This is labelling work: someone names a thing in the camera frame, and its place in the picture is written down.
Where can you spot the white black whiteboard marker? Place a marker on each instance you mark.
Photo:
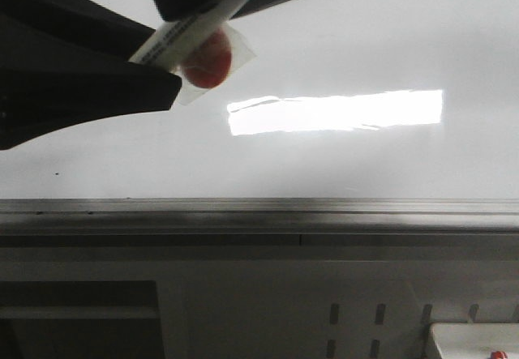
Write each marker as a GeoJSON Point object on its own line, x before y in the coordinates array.
{"type": "Point", "coordinates": [172, 42]}

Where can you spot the red round magnet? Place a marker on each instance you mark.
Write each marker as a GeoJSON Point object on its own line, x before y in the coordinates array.
{"type": "Point", "coordinates": [208, 66]}

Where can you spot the white slotted metal panel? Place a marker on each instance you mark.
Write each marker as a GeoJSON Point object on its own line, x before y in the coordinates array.
{"type": "Point", "coordinates": [326, 309]}

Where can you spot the small red object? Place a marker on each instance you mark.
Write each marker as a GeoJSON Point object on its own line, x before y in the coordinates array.
{"type": "Point", "coordinates": [499, 355]}

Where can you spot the white whiteboard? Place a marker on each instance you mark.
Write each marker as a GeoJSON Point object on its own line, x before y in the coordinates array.
{"type": "Point", "coordinates": [342, 99]}

